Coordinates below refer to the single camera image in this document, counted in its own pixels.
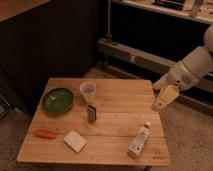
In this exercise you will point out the white sponge block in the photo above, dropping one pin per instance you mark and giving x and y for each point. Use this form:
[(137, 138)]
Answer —
[(75, 141)]

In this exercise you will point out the translucent plastic cup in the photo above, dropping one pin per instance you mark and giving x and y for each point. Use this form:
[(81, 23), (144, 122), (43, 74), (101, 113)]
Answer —
[(88, 91)]

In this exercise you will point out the green bowl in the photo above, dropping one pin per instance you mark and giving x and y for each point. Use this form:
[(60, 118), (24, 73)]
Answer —
[(57, 100)]

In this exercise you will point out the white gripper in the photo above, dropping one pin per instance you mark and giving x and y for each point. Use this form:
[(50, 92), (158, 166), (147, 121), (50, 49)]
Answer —
[(178, 75)]

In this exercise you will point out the upright grey eraser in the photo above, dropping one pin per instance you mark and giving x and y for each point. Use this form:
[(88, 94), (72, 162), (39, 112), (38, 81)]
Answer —
[(91, 111)]

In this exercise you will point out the wooden table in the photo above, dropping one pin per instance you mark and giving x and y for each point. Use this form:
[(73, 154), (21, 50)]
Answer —
[(122, 107)]

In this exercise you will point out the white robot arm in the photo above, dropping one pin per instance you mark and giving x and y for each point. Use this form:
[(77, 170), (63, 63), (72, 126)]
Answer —
[(200, 60)]

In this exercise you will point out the white plastic bottle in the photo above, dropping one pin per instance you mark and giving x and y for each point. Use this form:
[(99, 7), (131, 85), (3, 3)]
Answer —
[(138, 142)]

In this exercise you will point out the orange carrot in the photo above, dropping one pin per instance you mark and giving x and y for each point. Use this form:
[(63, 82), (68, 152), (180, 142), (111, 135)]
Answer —
[(45, 134)]

